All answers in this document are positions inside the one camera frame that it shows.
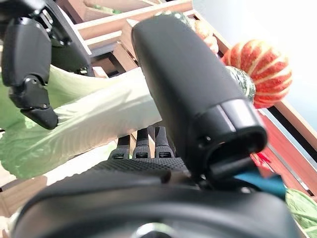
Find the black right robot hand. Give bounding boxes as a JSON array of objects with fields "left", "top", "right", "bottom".
[{"left": 12, "top": 15, "right": 303, "bottom": 238}]

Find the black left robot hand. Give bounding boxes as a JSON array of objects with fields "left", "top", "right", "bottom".
[{"left": 0, "top": 0, "right": 96, "bottom": 130}]

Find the napa cabbage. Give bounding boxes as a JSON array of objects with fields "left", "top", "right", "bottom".
[{"left": 0, "top": 65, "right": 164, "bottom": 179}]

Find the green striped pumpkin with stem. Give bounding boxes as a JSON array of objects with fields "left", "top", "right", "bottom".
[{"left": 224, "top": 65, "right": 256, "bottom": 104}]

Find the large orange striped pumpkin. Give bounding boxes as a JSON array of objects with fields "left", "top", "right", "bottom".
[{"left": 221, "top": 39, "right": 293, "bottom": 109}]

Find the wooden cabbage crate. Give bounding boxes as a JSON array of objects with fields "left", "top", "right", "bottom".
[{"left": 0, "top": 0, "right": 196, "bottom": 219}]

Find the wooden pumpkin crate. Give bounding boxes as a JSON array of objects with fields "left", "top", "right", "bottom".
[{"left": 190, "top": 9, "right": 317, "bottom": 139}]

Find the wooden carrot crate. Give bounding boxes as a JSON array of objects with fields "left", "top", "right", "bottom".
[{"left": 257, "top": 111, "right": 317, "bottom": 199}]

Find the green leafy cabbage head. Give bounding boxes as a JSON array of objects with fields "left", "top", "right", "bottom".
[{"left": 284, "top": 187, "right": 317, "bottom": 238}]

